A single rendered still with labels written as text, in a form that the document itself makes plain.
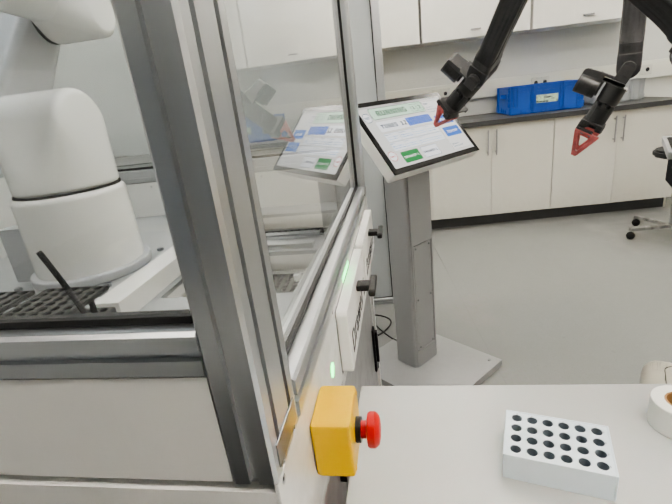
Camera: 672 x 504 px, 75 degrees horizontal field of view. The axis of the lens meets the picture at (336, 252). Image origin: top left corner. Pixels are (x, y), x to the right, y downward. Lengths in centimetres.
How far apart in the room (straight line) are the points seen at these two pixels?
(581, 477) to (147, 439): 48
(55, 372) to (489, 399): 60
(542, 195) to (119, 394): 394
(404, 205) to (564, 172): 258
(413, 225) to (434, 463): 125
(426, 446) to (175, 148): 53
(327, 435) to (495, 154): 357
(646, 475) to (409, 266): 129
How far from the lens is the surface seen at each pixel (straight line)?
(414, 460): 67
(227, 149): 31
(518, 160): 401
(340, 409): 52
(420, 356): 206
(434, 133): 179
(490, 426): 72
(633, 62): 148
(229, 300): 31
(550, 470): 64
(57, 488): 52
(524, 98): 411
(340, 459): 53
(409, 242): 180
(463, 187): 392
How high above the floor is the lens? 124
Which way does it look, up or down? 20 degrees down
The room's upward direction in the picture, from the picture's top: 7 degrees counter-clockwise
